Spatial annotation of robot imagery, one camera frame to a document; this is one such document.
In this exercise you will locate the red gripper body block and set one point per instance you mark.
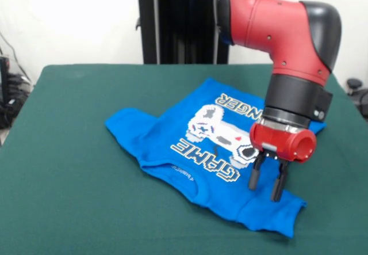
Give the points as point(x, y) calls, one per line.
point(279, 141)

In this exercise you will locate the grey office chair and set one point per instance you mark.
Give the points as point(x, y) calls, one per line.
point(358, 93)

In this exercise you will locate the dark green table cloth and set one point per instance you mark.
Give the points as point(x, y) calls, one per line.
point(86, 209)

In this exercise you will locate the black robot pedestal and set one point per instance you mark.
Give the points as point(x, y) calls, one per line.
point(178, 24)

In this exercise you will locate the black box with red mark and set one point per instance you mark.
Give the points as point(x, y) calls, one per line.
point(4, 79)

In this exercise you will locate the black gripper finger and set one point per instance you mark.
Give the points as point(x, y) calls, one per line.
point(280, 180)
point(256, 171)

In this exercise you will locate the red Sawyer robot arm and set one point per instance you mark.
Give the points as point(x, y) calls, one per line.
point(281, 42)

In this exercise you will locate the blue shirt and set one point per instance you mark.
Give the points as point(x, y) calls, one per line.
point(172, 145)

